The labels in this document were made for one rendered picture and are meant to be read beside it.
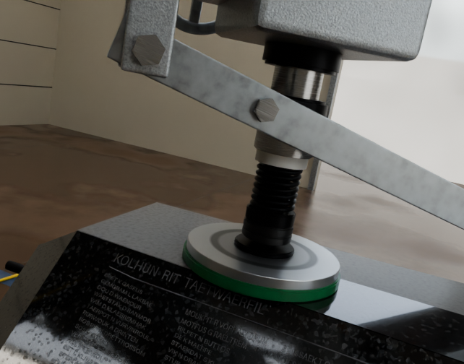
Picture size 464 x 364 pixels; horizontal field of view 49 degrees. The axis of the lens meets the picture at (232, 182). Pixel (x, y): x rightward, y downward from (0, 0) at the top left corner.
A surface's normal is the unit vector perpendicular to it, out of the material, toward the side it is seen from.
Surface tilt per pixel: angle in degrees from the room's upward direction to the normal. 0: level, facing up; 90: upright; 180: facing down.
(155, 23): 90
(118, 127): 90
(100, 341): 45
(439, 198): 90
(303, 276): 0
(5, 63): 90
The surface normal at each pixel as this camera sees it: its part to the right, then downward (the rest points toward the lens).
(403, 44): 0.23, 0.24
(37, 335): -0.15, -0.60
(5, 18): 0.91, 0.23
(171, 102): -0.36, 0.13
